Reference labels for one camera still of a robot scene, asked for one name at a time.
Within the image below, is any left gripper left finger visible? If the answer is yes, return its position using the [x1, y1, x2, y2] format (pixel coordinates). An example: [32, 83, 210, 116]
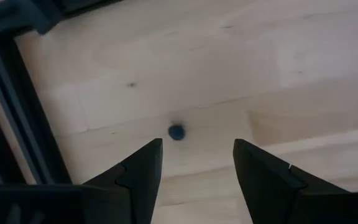
[84, 138, 163, 224]

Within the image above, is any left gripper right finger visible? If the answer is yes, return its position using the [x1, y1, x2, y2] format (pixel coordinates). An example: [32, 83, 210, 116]
[232, 138, 351, 224]

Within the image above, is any blueberry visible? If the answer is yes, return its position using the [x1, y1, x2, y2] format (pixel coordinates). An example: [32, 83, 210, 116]
[167, 124, 186, 141]

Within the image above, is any black table frame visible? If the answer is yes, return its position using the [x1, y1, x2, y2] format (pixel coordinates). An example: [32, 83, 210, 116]
[0, 0, 124, 186]

